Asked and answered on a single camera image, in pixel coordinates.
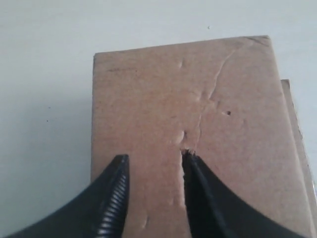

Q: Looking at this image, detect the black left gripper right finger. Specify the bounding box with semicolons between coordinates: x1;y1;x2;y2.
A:
182;151;301;238

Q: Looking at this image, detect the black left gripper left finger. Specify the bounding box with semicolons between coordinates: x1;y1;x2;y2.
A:
10;154;129;238

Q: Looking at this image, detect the brown cardboard box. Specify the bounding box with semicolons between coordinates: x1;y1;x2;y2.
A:
91;36;317;238

